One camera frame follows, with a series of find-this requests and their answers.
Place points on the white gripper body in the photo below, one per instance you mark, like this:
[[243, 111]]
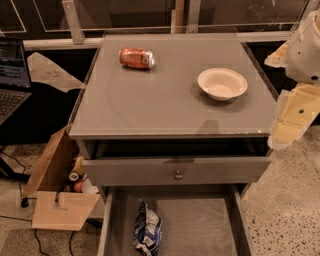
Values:
[[304, 55]]

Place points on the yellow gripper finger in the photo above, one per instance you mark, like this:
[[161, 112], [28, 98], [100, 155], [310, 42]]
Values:
[[278, 58], [294, 113]]

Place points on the blue chip bag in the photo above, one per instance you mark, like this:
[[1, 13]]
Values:
[[147, 231]]

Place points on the brass drawer knob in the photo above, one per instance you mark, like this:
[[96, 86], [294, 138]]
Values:
[[178, 175]]

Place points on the grey open middle drawer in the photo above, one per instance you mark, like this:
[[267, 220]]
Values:
[[198, 220]]

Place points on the grey cabinet with counter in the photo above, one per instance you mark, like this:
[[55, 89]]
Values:
[[162, 112]]

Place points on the grey top drawer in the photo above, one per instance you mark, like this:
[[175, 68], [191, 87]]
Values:
[[161, 171]]

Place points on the white paper bowl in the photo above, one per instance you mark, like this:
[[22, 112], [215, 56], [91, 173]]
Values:
[[222, 84]]

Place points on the orange soda can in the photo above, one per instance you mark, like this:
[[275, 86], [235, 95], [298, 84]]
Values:
[[138, 58]]

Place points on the white object in box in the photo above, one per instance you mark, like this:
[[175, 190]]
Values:
[[89, 188]]

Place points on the tan bottle in box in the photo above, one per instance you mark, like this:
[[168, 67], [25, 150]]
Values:
[[77, 170]]

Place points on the orange fruit in box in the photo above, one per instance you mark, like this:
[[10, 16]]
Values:
[[78, 186]]

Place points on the cardboard box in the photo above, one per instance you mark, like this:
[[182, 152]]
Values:
[[56, 209]]

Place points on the black laptop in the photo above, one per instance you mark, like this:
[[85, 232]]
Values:
[[15, 81]]

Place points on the metal railing frame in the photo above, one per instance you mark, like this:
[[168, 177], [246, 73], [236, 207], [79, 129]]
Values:
[[71, 24]]

